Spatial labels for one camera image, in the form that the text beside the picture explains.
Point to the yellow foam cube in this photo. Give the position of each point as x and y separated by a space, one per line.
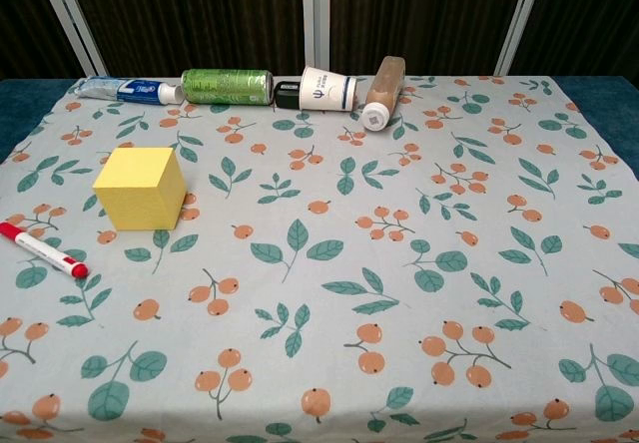
140 193

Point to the red and white marker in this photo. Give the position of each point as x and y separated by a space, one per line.
40 249

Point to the floral fruit print tablecloth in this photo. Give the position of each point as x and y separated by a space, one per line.
319 288

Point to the small black box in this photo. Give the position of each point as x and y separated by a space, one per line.
286 97

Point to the white paper cup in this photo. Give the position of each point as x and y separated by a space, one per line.
324 89

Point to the brown bottle white cap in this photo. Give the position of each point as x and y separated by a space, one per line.
384 86

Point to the green drink can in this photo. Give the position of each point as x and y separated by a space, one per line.
224 86

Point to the blue white toothpaste tube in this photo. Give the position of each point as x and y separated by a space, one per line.
135 91

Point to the dark brown partition panel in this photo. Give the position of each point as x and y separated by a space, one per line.
589 14
199 14
424 9
25 14

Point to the white partition frame post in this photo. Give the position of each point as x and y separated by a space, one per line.
316 14
519 19
80 24

